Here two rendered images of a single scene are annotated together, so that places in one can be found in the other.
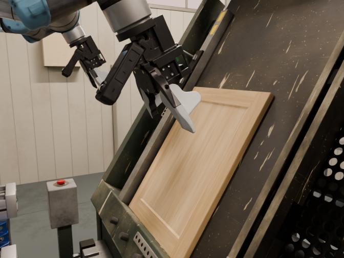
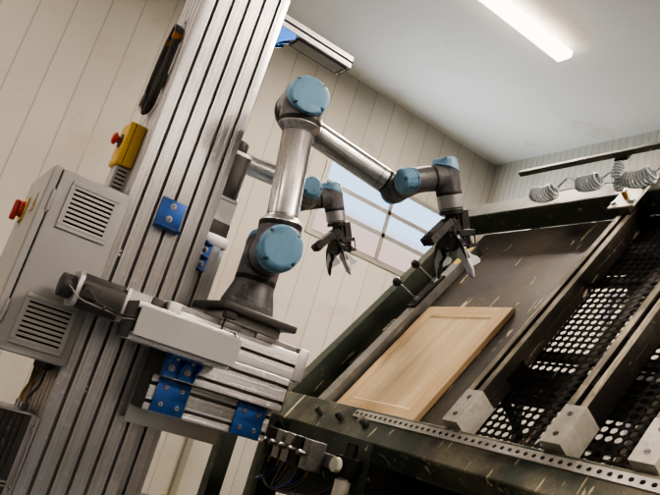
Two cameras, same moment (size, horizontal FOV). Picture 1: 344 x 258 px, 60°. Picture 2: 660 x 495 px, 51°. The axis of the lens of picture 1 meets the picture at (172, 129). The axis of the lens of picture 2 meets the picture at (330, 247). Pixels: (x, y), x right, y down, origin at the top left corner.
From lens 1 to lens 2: 1.57 m
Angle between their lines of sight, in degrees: 25
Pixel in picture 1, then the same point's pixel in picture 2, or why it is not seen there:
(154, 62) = (459, 231)
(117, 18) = (448, 202)
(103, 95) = (430, 238)
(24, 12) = (409, 184)
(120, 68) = (442, 227)
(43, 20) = (412, 191)
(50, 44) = not seen: hidden behind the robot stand
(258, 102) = (501, 313)
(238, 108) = (481, 319)
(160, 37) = (464, 221)
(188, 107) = (472, 261)
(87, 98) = not seen: hidden behind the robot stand
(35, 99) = not seen: hidden behind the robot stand
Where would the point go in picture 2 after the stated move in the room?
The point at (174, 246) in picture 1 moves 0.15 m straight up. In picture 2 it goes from (404, 413) to (416, 366)
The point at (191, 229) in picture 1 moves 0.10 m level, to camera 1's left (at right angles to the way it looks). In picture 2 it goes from (424, 400) to (393, 390)
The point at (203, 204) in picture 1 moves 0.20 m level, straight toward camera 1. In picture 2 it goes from (439, 382) to (450, 377)
